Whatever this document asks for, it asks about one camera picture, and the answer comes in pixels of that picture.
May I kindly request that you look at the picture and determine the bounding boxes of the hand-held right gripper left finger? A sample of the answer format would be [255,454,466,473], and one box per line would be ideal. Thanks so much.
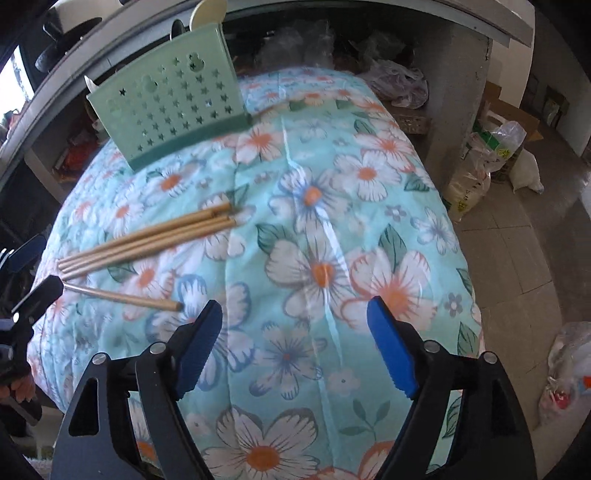
[50,299,223,480]

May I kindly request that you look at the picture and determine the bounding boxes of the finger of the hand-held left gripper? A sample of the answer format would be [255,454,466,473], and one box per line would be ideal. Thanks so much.
[0,234,48,275]
[9,276,64,326]

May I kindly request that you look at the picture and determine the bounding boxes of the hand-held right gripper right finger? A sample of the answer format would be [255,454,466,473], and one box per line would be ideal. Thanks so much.
[366,295,539,480]

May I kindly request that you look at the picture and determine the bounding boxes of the bamboo chopstick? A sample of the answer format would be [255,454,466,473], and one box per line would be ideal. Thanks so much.
[61,218,243,282]
[64,282,183,311]
[56,202,233,268]

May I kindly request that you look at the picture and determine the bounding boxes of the wooden chopsticks bundle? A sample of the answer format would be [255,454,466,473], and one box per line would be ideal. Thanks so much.
[58,210,237,275]

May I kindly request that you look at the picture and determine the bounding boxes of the green perforated utensil holder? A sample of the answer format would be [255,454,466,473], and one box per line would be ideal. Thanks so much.
[84,22,254,172]

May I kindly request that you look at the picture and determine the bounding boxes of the person's left hand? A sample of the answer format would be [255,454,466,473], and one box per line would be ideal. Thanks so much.
[0,379,37,404]

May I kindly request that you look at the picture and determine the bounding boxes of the red snack packets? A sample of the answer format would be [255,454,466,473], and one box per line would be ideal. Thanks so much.
[53,131,100,176]

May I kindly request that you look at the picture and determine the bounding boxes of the floral quilted blanket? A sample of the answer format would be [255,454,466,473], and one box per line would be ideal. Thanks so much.
[27,67,485,480]

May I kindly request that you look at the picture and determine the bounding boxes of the rice sack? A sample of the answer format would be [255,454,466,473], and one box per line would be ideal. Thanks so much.
[442,131,492,223]

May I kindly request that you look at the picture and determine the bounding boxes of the crumpled clear plastic bag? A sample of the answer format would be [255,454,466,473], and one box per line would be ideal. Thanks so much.
[538,320,591,428]

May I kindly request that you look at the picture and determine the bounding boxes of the black wok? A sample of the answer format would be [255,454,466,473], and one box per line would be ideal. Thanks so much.
[34,16,105,75]

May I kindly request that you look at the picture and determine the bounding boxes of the white sack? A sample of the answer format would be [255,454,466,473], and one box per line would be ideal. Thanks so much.
[510,150,546,195]

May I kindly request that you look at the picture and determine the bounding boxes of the green printed plastic bag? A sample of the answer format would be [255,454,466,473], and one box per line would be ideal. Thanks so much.
[471,119,527,174]

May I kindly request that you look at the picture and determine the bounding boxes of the purple plastic bag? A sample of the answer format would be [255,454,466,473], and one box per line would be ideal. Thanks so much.
[358,60,430,110]

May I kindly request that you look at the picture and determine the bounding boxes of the cardboard box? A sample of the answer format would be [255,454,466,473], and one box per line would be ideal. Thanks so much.
[480,83,541,141]

